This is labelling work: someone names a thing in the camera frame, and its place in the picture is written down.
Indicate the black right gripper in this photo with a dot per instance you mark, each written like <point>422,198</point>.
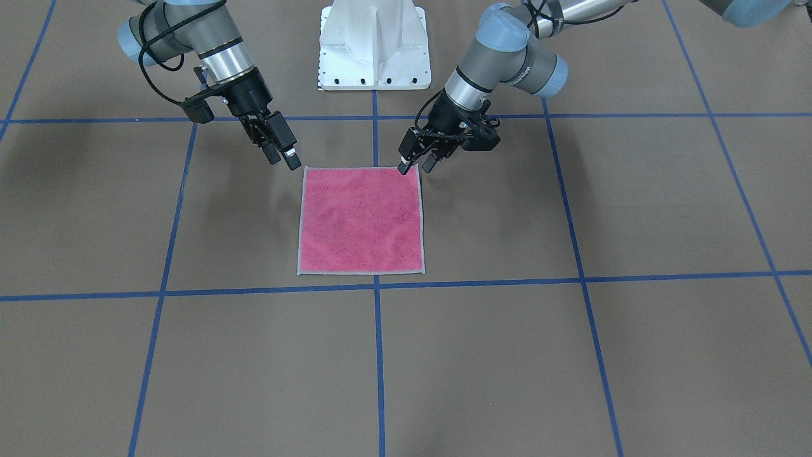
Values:
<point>246,96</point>

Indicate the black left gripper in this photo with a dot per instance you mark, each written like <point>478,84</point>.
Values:
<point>446,115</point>

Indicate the pink towel with grey hem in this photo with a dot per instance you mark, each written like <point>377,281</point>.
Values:
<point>361,221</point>

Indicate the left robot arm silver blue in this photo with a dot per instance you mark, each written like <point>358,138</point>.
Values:
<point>507,49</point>

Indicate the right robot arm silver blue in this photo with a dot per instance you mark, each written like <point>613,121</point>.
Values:
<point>165,30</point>

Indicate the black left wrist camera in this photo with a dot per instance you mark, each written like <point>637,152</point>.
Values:
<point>482,134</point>

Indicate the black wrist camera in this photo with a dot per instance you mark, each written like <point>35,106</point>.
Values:
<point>482,134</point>
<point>196,107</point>

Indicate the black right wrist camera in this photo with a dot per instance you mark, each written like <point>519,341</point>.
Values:
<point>196,107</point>

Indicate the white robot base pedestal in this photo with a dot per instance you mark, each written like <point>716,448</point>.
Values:
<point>373,46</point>

